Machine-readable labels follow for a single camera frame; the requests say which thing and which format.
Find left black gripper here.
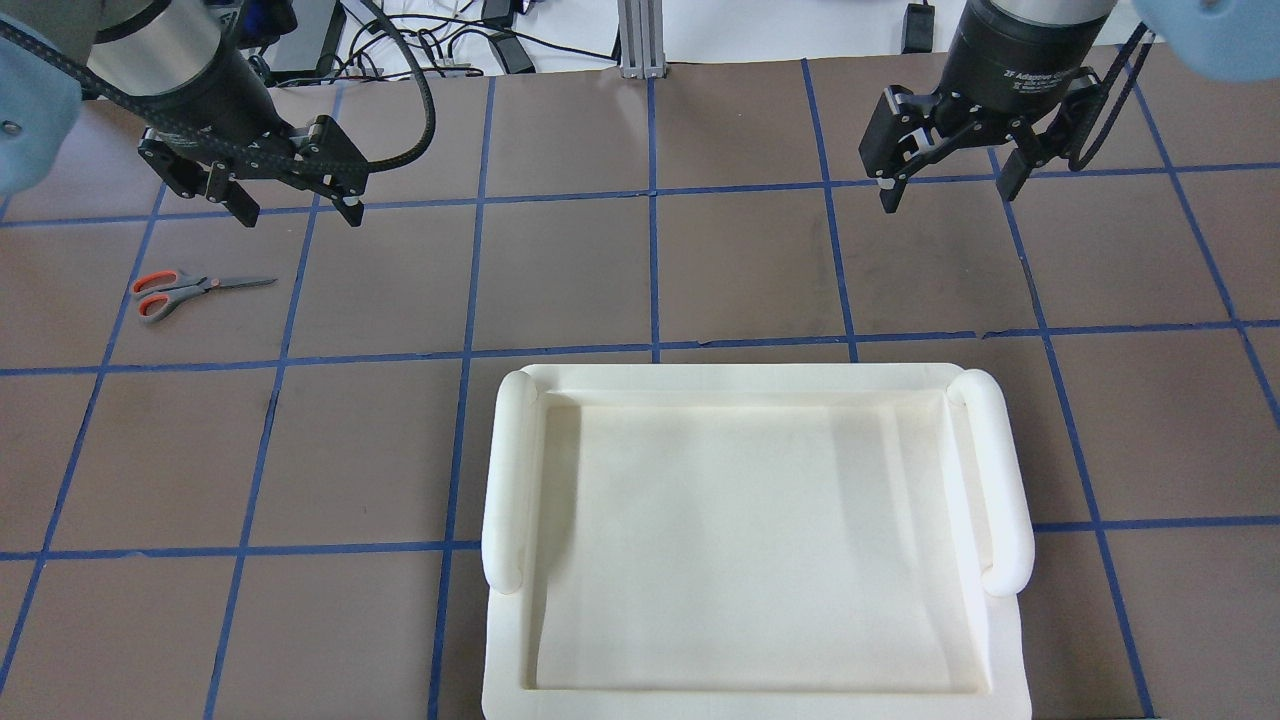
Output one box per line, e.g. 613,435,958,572
137,60,370,228

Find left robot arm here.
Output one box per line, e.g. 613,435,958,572
3,1,369,227

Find orange grey scissors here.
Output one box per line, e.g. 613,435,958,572
131,269,276,323

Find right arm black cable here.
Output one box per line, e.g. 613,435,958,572
1065,26,1156,170

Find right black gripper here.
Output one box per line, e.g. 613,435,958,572
858,10,1103,214

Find white plastic tray box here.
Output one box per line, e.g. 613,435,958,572
481,363,1036,719

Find aluminium frame post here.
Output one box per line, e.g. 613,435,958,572
616,0,668,79

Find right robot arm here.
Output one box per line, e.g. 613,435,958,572
858,1,1279,214

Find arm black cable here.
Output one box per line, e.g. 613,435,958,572
0,0,438,186
1065,26,1156,170

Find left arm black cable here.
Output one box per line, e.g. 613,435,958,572
0,0,438,186

